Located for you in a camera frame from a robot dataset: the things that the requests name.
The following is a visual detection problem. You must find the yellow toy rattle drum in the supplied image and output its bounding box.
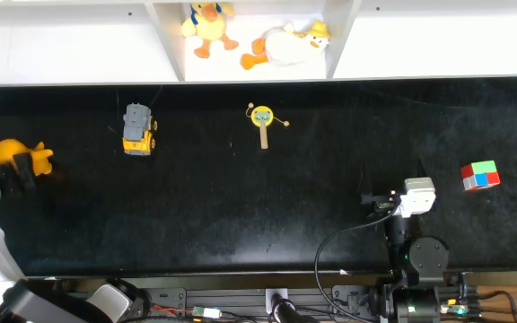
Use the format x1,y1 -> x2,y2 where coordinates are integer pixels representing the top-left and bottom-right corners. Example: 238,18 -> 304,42
245,101 -> 292,151

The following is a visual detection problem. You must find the white plush duck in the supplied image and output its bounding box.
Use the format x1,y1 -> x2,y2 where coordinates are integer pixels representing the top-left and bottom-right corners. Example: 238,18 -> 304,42
240,19 -> 332,71

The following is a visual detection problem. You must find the mounting rail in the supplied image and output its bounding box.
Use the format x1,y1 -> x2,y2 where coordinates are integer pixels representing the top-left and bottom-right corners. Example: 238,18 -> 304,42
24,274 -> 517,323

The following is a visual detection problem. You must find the grey and yellow toy truck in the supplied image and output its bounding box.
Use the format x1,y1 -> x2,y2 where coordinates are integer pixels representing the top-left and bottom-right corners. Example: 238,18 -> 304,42
121,102 -> 159,157

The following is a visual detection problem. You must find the yellow plush duck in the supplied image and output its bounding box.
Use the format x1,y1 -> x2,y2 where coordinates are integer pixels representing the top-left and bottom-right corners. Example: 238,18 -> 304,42
180,2 -> 241,60

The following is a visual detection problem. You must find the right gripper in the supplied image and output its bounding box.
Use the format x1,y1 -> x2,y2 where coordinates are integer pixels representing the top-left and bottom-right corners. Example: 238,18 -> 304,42
359,157 -> 430,214

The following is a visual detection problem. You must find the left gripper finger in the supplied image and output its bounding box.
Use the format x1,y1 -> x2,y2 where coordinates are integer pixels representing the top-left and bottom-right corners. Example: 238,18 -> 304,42
12,152 -> 38,190

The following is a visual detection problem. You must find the white shelf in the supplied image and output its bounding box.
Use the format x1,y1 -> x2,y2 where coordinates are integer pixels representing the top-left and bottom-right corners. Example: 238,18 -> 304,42
0,0 -> 517,88

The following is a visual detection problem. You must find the black cable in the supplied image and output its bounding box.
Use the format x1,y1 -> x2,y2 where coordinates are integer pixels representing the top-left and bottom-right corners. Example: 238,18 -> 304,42
313,201 -> 404,323

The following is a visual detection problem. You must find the yellow rubber duck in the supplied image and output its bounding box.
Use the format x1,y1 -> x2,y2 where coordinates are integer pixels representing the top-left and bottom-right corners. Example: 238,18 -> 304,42
0,137 -> 55,178

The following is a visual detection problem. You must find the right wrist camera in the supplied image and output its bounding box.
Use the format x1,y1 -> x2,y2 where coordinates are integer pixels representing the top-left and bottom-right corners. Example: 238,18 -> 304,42
396,176 -> 438,220

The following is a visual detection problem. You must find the many-coloured puzzle cube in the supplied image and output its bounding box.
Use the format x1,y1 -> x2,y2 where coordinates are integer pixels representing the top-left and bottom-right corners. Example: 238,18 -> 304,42
460,159 -> 502,193

